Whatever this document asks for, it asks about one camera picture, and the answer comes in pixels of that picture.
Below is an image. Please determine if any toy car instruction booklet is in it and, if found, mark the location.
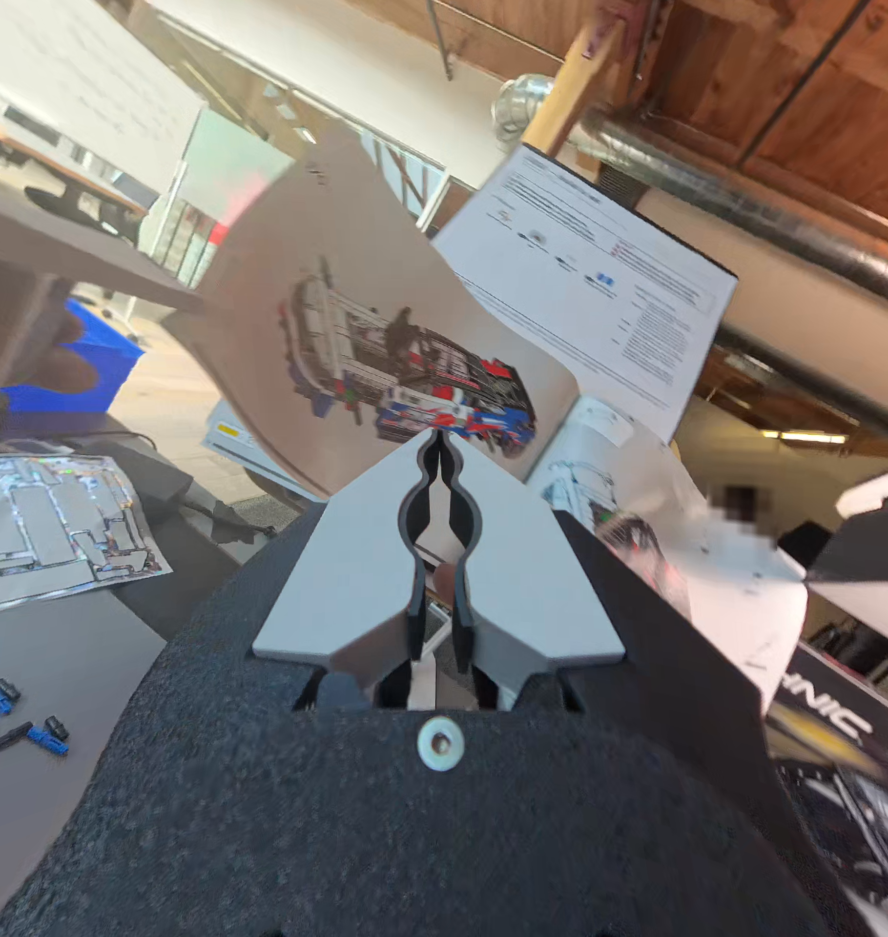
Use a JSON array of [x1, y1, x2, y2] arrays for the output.
[[162, 132, 811, 714]]

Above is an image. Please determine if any black toy set box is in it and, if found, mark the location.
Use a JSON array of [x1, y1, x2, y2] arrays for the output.
[[764, 643, 888, 937]]

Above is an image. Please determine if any blue plastic bin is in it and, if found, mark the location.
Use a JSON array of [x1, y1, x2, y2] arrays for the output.
[[0, 296, 146, 415]]

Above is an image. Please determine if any grey background table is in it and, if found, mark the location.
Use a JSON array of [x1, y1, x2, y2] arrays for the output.
[[0, 183, 207, 317]]

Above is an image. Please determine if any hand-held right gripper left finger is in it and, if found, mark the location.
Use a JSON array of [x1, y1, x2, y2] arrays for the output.
[[252, 430, 440, 707]]

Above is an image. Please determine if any black office chair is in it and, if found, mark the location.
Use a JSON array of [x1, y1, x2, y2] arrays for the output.
[[22, 183, 149, 240]]

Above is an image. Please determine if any whiteboard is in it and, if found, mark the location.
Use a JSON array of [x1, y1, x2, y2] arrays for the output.
[[0, 0, 207, 196]]

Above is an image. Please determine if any silver sticker sheet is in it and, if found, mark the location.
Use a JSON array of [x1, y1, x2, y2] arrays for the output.
[[0, 454, 174, 617]]

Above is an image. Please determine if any black power cable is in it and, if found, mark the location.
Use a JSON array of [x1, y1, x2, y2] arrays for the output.
[[179, 498, 278, 544]]

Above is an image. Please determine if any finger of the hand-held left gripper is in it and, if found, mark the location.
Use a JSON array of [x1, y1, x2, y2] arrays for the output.
[[806, 545, 888, 632], [778, 468, 888, 557]]

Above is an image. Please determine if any dark ceiling pipe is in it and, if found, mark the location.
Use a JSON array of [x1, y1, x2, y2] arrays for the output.
[[711, 322, 888, 442]]

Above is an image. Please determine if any silver ventilation duct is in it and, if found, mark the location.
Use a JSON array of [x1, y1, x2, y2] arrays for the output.
[[491, 73, 888, 295]]

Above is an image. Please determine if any white instruction sheet on board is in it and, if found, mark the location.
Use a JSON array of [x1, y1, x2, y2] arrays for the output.
[[431, 143, 739, 446]]

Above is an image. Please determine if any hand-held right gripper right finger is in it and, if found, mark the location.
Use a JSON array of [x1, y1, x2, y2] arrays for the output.
[[442, 433, 626, 710]]

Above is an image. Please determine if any black power adapter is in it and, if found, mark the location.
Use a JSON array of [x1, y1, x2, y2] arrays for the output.
[[118, 448, 196, 522]]

